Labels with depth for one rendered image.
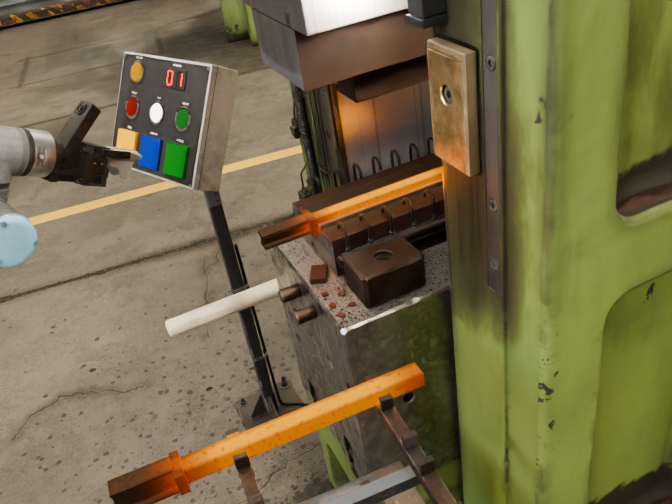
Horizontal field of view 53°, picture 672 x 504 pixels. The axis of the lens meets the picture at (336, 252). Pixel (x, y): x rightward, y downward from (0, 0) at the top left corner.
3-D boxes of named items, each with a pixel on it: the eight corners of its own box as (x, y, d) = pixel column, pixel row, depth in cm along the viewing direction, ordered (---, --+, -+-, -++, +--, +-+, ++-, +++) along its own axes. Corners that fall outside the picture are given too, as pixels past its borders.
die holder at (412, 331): (373, 500, 135) (342, 331, 111) (301, 385, 165) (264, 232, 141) (594, 389, 151) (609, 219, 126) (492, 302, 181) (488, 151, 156)
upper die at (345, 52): (304, 92, 104) (293, 30, 99) (262, 62, 120) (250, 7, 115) (527, 24, 116) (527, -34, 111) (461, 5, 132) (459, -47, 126)
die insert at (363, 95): (356, 103, 113) (351, 69, 110) (337, 91, 119) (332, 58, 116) (504, 56, 122) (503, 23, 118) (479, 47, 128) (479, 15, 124)
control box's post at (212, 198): (269, 417, 221) (180, 108, 162) (265, 410, 224) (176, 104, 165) (280, 412, 222) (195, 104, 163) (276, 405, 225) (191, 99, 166)
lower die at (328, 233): (337, 276, 124) (330, 237, 119) (297, 229, 140) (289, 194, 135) (525, 202, 135) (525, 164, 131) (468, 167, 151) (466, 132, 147)
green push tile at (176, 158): (182, 179, 153) (186, 146, 152) (162, 173, 158) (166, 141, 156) (188, 180, 155) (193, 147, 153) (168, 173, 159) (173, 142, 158)
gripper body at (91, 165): (89, 179, 144) (34, 176, 134) (94, 139, 142) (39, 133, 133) (109, 187, 139) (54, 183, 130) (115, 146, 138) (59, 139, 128)
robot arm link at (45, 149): (14, 124, 129) (39, 132, 124) (39, 128, 133) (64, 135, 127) (9, 170, 131) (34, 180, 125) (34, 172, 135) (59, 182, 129)
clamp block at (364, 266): (367, 310, 114) (362, 280, 111) (346, 286, 121) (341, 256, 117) (428, 285, 118) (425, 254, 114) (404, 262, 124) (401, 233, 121)
